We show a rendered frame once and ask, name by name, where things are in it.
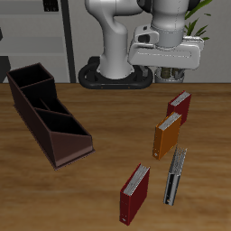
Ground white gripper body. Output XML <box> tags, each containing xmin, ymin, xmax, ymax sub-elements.
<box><xmin>127</xmin><ymin>35</ymin><xmax>205</xmax><ymax>71</ymax></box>

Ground red book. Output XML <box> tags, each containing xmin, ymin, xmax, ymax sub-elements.
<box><xmin>166</xmin><ymin>89</ymin><xmax>192</xmax><ymax>126</ymax></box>
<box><xmin>119</xmin><ymin>162</ymin><xmax>152</xmax><ymax>226</ymax></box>

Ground orange book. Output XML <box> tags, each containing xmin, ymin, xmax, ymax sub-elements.
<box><xmin>152</xmin><ymin>111</ymin><xmax>183</xmax><ymax>162</ymax></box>

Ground grey book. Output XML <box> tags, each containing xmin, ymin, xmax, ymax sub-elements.
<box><xmin>162</xmin><ymin>145</ymin><xmax>189</xmax><ymax>208</ymax></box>

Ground dark brown desk caddy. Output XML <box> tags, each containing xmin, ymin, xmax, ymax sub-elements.
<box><xmin>5</xmin><ymin>62</ymin><xmax>97</xmax><ymax>171</ymax></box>

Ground green pot plant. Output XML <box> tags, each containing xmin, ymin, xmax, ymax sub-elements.
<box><xmin>154</xmin><ymin>0</ymin><xmax>215</xmax><ymax>85</ymax></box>

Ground black binders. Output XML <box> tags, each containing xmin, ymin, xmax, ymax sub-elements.
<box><xmin>42</xmin><ymin>0</ymin><xmax>60</xmax><ymax>13</ymax></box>

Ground grey shelf unit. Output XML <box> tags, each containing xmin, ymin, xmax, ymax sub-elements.
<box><xmin>0</xmin><ymin>0</ymin><xmax>77</xmax><ymax>84</ymax></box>

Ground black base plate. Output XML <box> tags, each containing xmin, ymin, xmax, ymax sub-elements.
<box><xmin>78</xmin><ymin>56</ymin><xmax>154</xmax><ymax>90</ymax></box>

